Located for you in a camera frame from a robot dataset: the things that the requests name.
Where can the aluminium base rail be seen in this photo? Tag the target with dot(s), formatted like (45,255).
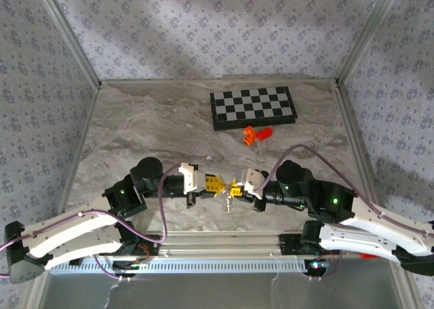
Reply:
(220,244)

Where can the orange curved plastic piece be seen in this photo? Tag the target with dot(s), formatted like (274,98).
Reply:
(249,136)

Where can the black folding chessboard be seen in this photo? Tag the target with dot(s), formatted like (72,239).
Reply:
(252,107)

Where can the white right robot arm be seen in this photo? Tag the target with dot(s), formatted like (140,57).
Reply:
(373,241)

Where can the red plastic block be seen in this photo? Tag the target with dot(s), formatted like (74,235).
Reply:
(265,133)

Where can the silver split keyring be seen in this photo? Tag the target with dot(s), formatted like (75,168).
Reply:
(226,194)

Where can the small red plastic piece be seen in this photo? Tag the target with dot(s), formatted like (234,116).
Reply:
(369,255)

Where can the circuit board with LED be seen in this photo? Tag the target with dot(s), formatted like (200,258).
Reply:
(318,265)
(130,265)

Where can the aluminium frame post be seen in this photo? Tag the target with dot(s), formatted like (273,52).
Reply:
(369,31)
(69,34)

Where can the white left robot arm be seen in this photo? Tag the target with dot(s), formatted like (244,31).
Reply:
(68,244)

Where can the silver metal key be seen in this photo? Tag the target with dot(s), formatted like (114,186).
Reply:
(228,205)

